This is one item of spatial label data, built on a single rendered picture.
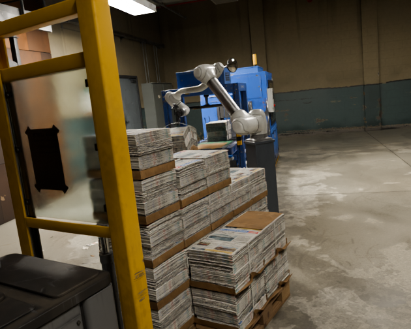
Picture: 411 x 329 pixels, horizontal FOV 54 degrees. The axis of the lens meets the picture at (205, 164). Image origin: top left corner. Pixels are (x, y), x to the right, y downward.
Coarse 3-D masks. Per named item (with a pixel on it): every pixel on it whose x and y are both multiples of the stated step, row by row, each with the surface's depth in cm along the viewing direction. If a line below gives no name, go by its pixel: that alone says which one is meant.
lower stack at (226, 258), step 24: (216, 240) 237; (240, 240) 233; (264, 240) 248; (192, 264) 229; (216, 264) 220; (240, 264) 222; (264, 264) 249; (288, 264) 281; (192, 288) 232; (240, 288) 221; (264, 288) 250; (288, 288) 283; (216, 312) 226; (240, 312) 222; (264, 312) 248
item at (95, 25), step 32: (96, 0) 148; (96, 32) 149; (96, 64) 152; (96, 96) 155; (96, 128) 159; (128, 160) 162; (128, 192) 163; (128, 224) 163; (128, 256) 163; (128, 288) 167; (128, 320) 171
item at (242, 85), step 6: (222, 84) 476; (228, 84) 474; (240, 84) 490; (168, 90) 493; (174, 90) 491; (204, 90) 482; (210, 90) 480; (228, 90) 475; (240, 90) 488; (186, 96) 489
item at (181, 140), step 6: (174, 132) 365; (180, 132) 362; (186, 132) 365; (174, 138) 359; (180, 138) 358; (186, 138) 363; (174, 144) 361; (180, 144) 360; (186, 144) 361; (174, 150) 365; (180, 150) 364
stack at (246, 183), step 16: (240, 176) 298; (256, 176) 309; (224, 192) 266; (240, 192) 284; (256, 192) 308; (192, 208) 234; (208, 208) 249; (224, 208) 266; (256, 208) 309; (192, 224) 235; (208, 224) 249; (224, 224) 267; (192, 304) 235
